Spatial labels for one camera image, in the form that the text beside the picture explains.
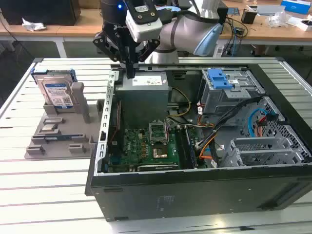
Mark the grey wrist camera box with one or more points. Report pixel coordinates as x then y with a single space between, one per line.
146 29

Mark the black power adapter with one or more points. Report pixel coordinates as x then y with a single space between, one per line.
239 31

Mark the black expansion card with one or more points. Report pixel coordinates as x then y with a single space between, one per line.
158 167

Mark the clear plastic bag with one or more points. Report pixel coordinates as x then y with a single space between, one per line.
278 19

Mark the white open box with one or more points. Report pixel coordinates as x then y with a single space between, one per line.
296 20

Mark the silver disk bay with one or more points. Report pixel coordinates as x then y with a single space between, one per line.
263 152

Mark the small black box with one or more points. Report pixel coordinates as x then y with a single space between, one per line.
248 17

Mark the green motherboard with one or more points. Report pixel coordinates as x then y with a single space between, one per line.
136 148

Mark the black open PC case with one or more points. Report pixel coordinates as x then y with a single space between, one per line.
195 195

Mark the silver drive cage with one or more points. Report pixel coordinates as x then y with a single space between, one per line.
219 102

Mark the black RAM slot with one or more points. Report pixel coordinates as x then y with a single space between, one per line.
181 148

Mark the CPU socket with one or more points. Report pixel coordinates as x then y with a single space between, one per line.
160 152

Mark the silver CPU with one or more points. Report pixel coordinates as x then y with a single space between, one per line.
50 127

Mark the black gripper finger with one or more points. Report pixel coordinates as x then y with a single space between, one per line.
150 48
107 50

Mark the blue cardboard box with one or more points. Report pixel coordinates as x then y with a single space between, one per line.
296 6

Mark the blue plastic drive latch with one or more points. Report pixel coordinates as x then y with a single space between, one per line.
219 80

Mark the installed RAM stick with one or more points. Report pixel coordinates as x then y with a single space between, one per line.
190 150

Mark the large black box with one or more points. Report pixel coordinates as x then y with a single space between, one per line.
41 12

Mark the hard disk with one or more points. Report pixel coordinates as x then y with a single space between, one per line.
57 92

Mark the silver tray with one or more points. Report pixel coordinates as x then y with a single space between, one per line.
270 9

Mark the grey power supply unit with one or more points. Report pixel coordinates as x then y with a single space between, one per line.
143 102

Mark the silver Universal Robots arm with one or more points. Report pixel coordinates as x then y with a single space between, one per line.
185 29

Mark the black device on desk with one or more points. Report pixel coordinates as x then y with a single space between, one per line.
224 14

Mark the crumpled white paper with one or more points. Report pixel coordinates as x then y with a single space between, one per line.
33 25

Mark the grey parts rack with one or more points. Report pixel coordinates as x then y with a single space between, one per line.
70 122

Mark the blue RAM stick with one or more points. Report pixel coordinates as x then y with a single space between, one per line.
62 137

